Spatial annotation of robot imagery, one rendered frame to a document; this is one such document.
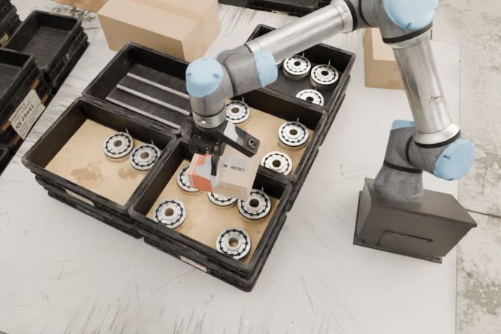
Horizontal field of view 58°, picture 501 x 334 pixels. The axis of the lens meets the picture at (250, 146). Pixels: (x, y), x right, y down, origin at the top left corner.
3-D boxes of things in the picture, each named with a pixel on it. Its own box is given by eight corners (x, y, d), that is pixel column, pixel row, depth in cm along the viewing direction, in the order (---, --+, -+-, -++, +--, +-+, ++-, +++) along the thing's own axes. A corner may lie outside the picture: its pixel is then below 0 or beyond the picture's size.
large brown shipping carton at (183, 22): (220, 32, 206) (217, -5, 189) (188, 77, 190) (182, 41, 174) (145, 9, 215) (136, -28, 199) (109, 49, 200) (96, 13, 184)
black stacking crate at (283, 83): (351, 76, 175) (356, 55, 166) (323, 132, 160) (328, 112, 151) (259, 45, 185) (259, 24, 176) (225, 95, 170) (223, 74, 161)
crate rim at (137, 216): (293, 186, 137) (294, 182, 135) (250, 274, 122) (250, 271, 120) (180, 139, 147) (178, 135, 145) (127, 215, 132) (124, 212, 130)
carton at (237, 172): (259, 164, 125) (259, 148, 119) (247, 201, 119) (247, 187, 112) (204, 151, 128) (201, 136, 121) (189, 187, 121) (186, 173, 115)
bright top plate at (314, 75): (341, 69, 171) (341, 68, 170) (333, 88, 166) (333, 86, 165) (315, 62, 173) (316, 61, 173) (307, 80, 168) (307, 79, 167)
